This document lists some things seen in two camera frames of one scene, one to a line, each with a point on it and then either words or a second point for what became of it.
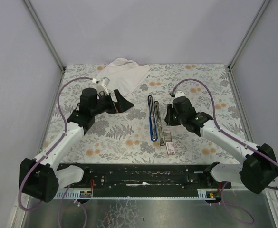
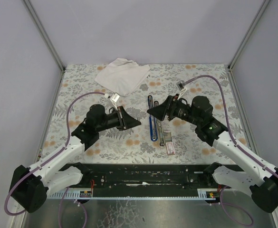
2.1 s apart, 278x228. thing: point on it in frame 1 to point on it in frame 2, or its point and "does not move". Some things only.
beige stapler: (162, 142) does not move
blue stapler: (153, 133) does not move
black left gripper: (113, 104) to (121, 118)
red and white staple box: (168, 140) does not move
